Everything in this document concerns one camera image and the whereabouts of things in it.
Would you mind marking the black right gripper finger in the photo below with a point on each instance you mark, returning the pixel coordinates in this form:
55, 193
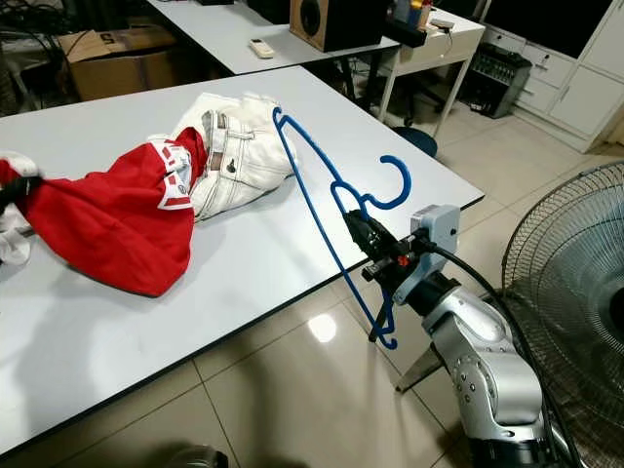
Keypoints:
366, 234

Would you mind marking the blue plastic clothes hanger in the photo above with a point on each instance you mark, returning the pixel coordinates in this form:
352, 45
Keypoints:
407, 180

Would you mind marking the red t-shirt with white print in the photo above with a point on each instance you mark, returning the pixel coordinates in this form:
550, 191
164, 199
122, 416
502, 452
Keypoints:
117, 219

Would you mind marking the white cloth garment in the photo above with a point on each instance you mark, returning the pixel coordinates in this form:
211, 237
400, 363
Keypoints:
15, 239

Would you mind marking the black metal table leg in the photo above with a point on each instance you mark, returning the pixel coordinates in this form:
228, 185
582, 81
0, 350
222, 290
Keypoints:
377, 327

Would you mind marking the blue round stool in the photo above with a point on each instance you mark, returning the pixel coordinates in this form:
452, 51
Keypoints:
414, 141

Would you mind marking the grey metal table leg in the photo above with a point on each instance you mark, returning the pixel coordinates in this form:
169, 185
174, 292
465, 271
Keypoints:
419, 369

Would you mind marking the brown cardboard box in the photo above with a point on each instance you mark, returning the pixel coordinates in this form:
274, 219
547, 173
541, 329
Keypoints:
127, 73

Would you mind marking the white jeans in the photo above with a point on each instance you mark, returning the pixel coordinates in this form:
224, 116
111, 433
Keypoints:
244, 146

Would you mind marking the black standing fan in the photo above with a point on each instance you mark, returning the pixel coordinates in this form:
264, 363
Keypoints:
575, 283

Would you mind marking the black audio mixer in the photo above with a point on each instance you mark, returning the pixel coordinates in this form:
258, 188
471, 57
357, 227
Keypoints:
495, 76

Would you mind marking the black device with orange parts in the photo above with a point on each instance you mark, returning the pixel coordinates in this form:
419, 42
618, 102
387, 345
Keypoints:
409, 29

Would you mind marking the white remote control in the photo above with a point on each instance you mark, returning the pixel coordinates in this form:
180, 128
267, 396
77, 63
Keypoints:
261, 48

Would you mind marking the wooden loudspeaker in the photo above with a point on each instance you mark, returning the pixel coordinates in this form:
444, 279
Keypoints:
336, 21

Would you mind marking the small white desk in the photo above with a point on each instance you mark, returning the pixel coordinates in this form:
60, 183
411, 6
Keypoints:
463, 34

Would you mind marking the long white table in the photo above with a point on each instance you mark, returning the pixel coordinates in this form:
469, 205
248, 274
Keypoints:
214, 29

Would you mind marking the white drawer cabinet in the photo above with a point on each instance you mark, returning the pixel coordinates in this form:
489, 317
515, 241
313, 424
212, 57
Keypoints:
585, 97

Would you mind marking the black television screen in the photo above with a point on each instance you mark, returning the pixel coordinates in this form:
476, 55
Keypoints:
546, 24

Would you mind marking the grey robot foot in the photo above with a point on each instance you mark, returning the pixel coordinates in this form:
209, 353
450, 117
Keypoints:
195, 458

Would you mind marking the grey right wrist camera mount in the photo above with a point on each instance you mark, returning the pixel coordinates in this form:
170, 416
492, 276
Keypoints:
439, 226

